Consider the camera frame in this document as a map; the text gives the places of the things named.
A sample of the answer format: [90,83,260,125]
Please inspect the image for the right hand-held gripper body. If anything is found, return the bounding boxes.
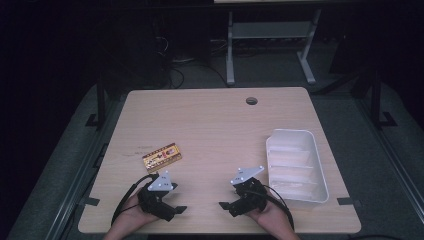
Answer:
[228,165,268,218]

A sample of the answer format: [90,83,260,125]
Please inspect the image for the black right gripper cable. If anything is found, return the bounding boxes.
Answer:
[248,184,296,232]

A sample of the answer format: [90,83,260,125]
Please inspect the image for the yellow patterned packet box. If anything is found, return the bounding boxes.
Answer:
[141,142,184,174]

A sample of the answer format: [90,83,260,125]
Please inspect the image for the white plastic bin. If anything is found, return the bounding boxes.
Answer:
[265,128,330,205]

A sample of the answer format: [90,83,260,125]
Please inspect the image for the person's left hand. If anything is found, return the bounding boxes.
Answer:
[112,193,161,236]

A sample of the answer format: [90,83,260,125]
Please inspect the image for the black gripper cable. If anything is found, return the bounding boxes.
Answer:
[248,184,296,232]
[110,173,160,228]

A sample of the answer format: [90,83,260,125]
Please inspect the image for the person's right hand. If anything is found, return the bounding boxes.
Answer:
[245,194,295,238]

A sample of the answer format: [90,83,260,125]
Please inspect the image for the white metal table frame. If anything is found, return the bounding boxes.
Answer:
[225,9,323,87]

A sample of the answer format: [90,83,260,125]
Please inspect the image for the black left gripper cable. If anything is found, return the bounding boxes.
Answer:
[110,173,160,228]

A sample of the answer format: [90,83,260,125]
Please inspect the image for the black floor cables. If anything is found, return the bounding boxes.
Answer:
[154,34,231,90]

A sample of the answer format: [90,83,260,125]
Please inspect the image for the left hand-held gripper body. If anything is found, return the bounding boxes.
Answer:
[137,170,178,223]

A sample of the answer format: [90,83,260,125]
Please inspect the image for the black metal stand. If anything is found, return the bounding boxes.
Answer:
[84,74,108,131]
[346,64,399,130]

